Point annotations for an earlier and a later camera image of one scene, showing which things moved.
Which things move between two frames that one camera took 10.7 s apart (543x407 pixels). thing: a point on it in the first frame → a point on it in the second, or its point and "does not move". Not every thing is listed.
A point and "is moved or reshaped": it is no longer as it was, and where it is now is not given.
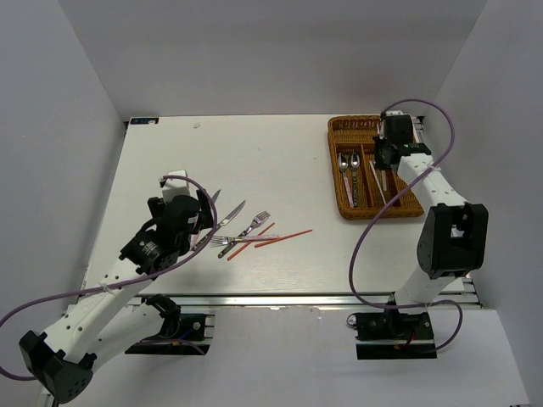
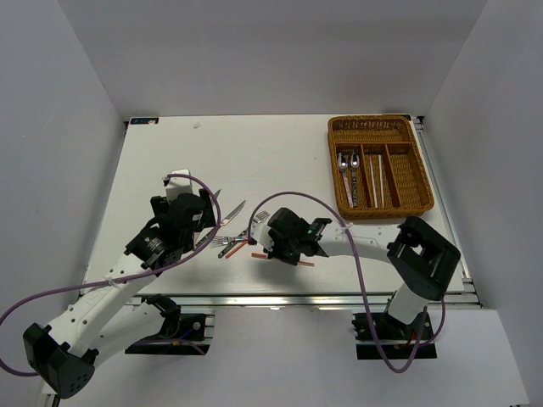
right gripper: [378, 141] → [292, 260]
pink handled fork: [219, 241] does not move
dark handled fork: [257, 220] does not move
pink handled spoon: [343, 164] does not move
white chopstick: [379, 186] is moved or reshaped
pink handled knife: [197, 235] does not move
